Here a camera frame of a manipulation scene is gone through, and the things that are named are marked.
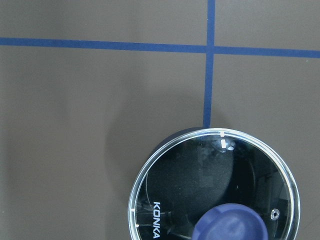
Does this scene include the glass pot lid blue knob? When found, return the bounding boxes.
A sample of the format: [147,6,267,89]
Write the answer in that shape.
[128,128,301,240]

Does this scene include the blue tape grid lines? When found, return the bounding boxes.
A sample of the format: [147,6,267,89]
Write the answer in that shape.
[0,0,320,128]

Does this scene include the dark blue saucepan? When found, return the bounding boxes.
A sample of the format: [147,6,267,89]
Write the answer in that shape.
[145,128,211,172]

